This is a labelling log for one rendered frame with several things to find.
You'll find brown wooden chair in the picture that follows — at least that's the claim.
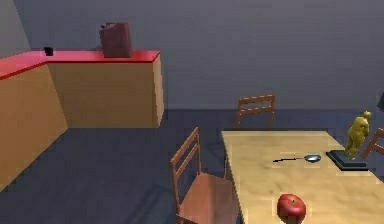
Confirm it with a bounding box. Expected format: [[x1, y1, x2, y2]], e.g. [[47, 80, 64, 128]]
[[170, 126, 242, 224], [236, 94, 276, 131], [361, 127, 384, 162]]

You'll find red-topped wooden counter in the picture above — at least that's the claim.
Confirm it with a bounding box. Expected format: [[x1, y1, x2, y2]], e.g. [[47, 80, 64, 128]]
[[0, 49, 165, 192]]

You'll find dark red jug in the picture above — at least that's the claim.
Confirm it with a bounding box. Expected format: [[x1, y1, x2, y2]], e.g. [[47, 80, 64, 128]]
[[98, 21, 133, 59]]

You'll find silver spoon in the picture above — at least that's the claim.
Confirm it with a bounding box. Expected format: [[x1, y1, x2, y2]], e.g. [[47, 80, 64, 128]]
[[272, 154, 322, 164]]

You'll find red apple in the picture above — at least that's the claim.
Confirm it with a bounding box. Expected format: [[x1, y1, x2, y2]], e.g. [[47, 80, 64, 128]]
[[277, 193, 307, 224]]

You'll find pale wooden table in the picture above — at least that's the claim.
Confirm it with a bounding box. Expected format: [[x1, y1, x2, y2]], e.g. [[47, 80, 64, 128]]
[[220, 129, 384, 224]]

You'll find golden statue on dark base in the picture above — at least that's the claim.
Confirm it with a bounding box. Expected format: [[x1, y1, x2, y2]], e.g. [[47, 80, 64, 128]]
[[325, 110, 372, 172]]

